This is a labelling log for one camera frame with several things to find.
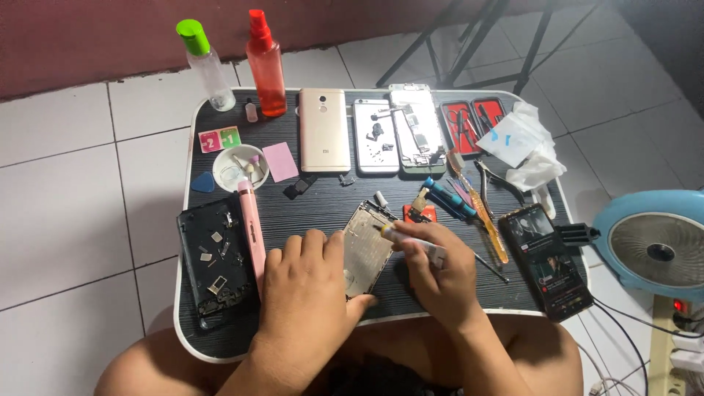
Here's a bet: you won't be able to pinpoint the clear bottle with green cap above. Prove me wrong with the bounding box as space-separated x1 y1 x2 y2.
176 19 237 113

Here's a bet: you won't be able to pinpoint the blue desk fan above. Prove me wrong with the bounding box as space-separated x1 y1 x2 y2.
592 189 704 304

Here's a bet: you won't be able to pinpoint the thin metal probe tool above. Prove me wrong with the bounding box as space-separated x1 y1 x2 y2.
473 251 510 285

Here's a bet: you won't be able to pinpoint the silver phone frame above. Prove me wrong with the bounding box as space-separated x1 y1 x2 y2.
341 199 398 301

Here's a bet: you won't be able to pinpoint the white cable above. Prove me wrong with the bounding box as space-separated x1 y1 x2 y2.
576 340 651 396

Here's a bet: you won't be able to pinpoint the red tool kit case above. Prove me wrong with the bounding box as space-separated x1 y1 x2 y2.
438 97 508 157

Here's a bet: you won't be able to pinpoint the white plastic bag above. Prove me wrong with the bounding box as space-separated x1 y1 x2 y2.
475 100 568 193

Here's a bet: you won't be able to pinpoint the purple pry tool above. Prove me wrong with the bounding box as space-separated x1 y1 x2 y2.
446 175 474 208

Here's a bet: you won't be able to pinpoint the pink and green wipe packets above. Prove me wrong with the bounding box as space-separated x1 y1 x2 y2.
197 126 243 155

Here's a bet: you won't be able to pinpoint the black smartphone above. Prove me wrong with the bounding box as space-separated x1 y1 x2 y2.
498 203 595 323

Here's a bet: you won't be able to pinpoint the silver phone back cover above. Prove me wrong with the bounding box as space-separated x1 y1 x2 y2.
352 98 401 176

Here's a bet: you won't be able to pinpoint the person's leg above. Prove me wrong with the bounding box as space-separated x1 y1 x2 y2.
93 326 265 396
489 315 585 396

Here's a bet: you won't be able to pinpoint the white round bowl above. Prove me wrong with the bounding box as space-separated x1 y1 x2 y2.
212 143 271 194

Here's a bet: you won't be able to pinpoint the black cable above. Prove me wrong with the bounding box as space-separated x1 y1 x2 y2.
591 296 704 396

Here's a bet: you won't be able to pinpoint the person's right leg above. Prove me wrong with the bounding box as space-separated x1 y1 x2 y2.
489 315 585 396

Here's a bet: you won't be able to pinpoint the blue screwdriver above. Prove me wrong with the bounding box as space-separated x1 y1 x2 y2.
422 176 477 219

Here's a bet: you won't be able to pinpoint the black phone back cover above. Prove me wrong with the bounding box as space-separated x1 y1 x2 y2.
176 192 262 332

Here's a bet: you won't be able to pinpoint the person's left leg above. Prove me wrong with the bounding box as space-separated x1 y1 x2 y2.
93 326 265 396

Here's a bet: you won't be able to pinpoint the blue triangular pry pick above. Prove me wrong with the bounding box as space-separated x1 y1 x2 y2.
190 171 216 194

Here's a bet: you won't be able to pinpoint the black metal stand legs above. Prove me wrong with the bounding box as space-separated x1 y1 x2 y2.
375 0 606 98

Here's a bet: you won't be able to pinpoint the black small phone component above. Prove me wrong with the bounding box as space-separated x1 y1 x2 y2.
282 174 319 201

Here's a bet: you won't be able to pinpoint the person's right hand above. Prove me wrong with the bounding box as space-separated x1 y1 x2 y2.
385 219 486 332

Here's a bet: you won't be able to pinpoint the red spray bottle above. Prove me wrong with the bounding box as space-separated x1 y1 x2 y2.
245 9 288 118

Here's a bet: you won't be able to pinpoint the opened phone with circuit board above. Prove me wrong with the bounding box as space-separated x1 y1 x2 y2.
389 84 448 176

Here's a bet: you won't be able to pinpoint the person's left hand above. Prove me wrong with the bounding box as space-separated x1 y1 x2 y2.
257 229 380 354

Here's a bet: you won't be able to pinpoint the black handled pliers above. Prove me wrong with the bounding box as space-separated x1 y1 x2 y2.
473 159 527 217

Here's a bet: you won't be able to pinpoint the orange clear toothbrush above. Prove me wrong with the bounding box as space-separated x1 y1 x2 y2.
446 149 510 265

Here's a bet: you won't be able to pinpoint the pink electric pen tool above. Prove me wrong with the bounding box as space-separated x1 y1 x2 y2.
236 179 267 295

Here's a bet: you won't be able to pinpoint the gold flex component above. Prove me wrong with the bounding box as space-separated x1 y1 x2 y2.
410 187 431 215

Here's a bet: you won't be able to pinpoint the black phone holder clip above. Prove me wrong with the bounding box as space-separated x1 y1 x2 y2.
555 222 602 247

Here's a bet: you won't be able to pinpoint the white glue tube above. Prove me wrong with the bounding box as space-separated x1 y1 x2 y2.
380 223 448 270

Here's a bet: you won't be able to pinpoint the gold phone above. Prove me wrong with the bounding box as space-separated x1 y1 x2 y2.
298 88 352 174

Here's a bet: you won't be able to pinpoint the white power strip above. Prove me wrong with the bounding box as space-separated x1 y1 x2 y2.
648 296 704 396

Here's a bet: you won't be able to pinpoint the pink paper card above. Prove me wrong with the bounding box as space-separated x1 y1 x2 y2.
261 141 300 184

